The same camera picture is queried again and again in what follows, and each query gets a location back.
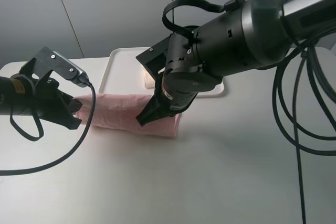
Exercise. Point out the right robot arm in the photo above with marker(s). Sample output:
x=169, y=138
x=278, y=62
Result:
x=245, y=35

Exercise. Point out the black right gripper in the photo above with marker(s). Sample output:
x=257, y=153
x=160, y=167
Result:
x=174, y=93

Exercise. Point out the white plastic tray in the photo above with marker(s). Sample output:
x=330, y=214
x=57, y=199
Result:
x=124, y=74

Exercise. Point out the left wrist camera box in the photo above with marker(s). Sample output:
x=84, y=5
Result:
x=46, y=61

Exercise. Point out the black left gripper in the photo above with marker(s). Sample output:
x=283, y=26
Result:
x=32, y=95

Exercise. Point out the cream white towel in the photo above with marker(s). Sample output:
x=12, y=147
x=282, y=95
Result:
x=149, y=82

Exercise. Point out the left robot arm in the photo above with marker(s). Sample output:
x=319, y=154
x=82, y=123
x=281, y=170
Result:
x=7, y=92

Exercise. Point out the pink towel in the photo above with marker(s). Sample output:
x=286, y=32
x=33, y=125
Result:
x=119, y=112

